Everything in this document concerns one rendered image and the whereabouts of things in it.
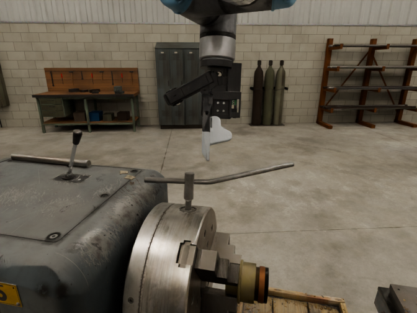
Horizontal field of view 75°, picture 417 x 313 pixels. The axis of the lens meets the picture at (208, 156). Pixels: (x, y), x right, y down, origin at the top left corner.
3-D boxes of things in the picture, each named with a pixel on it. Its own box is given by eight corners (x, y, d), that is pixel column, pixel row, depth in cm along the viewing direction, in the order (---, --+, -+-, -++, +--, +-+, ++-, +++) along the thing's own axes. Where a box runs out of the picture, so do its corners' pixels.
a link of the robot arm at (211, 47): (199, 34, 53) (200, 45, 61) (198, 59, 54) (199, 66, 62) (237, 36, 53) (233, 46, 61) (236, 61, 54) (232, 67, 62)
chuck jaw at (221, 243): (195, 255, 66) (205, 225, 77) (195, 271, 68) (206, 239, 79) (241, 262, 64) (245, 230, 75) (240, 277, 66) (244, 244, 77)
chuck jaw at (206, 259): (187, 281, 60) (176, 267, 51) (192, 258, 63) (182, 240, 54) (237, 289, 58) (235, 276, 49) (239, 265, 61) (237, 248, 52)
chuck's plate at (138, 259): (122, 384, 53) (120, 233, 48) (174, 286, 84) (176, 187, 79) (139, 389, 53) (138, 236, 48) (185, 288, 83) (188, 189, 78)
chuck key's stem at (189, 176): (182, 223, 61) (184, 172, 60) (183, 219, 64) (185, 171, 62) (192, 223, 62) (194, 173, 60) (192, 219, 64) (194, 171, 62)
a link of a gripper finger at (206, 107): (210, 127, 51) (211, 90, 55) (202, 127, 51) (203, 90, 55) (209, 140, 56) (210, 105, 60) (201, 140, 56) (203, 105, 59)
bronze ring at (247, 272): (224, 277, 57) (269, 284, 55) (229, 249, 65) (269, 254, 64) (223, 311, 60) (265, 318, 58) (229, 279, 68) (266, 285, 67)
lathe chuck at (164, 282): (139, 389, 53) (138, 236, 48) (185, 289, 83) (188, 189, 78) (183, 400, 51) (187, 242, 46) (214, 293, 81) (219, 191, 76)
